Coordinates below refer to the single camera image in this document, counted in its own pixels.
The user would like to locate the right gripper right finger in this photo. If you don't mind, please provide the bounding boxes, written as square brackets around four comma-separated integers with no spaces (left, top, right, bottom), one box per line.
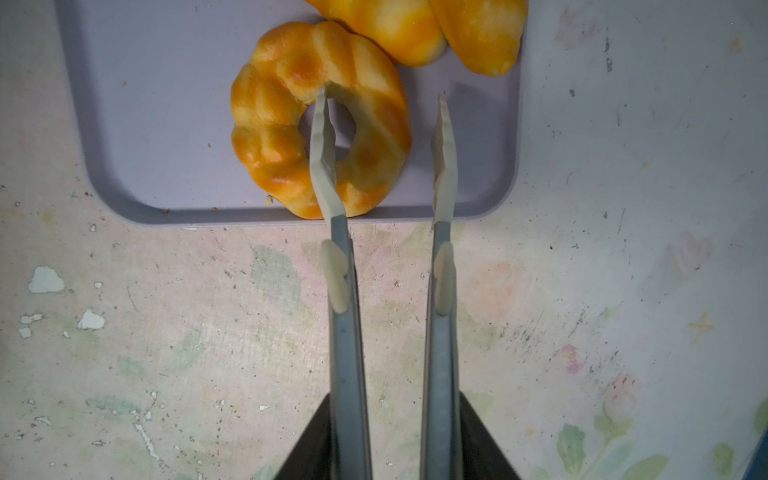
[459,392,520,480]

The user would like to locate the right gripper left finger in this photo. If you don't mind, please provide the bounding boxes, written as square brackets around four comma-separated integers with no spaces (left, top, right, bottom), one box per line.
[274,394,331,480]

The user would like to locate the metal kitchen tongs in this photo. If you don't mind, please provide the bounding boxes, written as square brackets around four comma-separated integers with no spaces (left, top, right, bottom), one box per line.
[309,89,463,479]

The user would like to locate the twisted ring doughnut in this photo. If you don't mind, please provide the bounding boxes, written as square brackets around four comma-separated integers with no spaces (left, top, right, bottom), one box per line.
[231,21,412,220]

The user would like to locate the braided croissant bread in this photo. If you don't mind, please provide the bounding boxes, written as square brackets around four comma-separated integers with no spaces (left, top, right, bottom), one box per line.
[430,0,528,77]

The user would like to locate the striped long bread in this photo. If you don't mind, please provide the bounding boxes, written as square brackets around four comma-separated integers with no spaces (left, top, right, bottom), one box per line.
[307,0,447,67]

